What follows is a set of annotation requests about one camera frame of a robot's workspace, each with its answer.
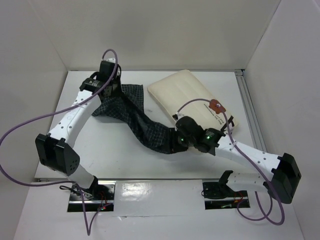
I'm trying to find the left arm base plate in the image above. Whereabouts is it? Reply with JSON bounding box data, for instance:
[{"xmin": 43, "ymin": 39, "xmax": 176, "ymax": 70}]
[{"xmin": 59, "ymin": 180, "xmax": 116, "ymax": 213}]

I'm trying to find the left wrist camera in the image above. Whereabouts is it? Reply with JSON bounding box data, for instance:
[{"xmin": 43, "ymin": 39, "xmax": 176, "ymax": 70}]
[{"xmin": 104, "ymin": 57, "xmax": 116, "ymax": 64}]

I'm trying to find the cream pillow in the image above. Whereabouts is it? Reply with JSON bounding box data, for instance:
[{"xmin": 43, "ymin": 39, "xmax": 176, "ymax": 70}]
[{"xmin": 146, "ymin": 69, "xmax": 243, "ymax": 134}]

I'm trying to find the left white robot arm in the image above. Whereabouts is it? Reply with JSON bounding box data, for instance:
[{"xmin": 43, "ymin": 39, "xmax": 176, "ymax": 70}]
[{"xmin": 35, "ymin": 58, "xmax": 122, "ymax": 200}]

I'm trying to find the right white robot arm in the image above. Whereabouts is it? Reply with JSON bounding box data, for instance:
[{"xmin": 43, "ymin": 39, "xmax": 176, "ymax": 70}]
[{"xmin": 173, "ymin": 114, "xmax": 302, "ymax": 204}]

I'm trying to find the dark checked pillowcase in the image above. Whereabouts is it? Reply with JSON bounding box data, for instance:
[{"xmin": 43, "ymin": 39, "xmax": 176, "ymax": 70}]
[{"xmin": 92, "ymin": 84, "xmax": 188, "ymax": 154}]

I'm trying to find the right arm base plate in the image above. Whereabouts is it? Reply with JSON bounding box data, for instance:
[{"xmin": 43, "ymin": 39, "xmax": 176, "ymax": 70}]
[{"xmin": 201, "ymin": 181, "xmax": 250, "ymax": 210}]

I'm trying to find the aluminium rail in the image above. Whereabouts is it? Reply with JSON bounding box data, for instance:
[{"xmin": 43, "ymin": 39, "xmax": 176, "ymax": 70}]
[{"xmin": 234, "ymin": 69, "xmax": 267, "ymax": 152}]

